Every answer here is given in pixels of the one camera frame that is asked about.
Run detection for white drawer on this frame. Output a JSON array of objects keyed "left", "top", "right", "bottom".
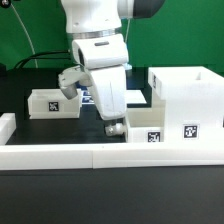
[
  {"left": 28, "top": 89, "right": 82, "bottom": 119},
  {"left": 125, "top": 108, "right": 165, "bottom": 143}
]

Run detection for white U-shaped fence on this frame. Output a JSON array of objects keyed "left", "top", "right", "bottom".
[{"left": 0, "top": 113, "right": 224, "bottom": 170}]

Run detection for white drawer cabinet box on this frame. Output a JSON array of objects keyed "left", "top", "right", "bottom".
[{"left": 148, "top": 66, "right": 224, "bottom": 143}]

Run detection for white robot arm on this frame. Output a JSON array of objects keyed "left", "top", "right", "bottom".
[{"left": 58, "top": 0, "right": 165, "bottom": 136}]

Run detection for marker sheet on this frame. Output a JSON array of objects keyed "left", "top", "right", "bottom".
[{"left": 82, "top": 90, "right": 146, "bottom": 104}]

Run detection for white front drawer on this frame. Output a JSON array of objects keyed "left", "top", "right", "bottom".
[{"left": 125, "top": 108, "right": 165, "bottom": 143}]

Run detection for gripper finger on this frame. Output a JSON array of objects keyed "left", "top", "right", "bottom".
[{"left": 104, "top": 121, "right": 124, "bottom": 136}]

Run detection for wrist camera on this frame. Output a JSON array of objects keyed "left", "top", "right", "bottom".
[{"left": 58, "top": 65, "right": 91, "bottom": 100}]

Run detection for grey thin cable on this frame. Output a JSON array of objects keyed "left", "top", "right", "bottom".
[{"left": 9, "top": 3, "right": 40, "bottom": 69}]

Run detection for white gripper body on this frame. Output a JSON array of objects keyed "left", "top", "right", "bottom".
[{"left": 88, "top": 65, "right": 126, "bottom": 121}]

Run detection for black cables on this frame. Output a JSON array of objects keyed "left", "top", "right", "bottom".
[{"left": 13, "top": 49, "right": 73, "bottom": 70}]

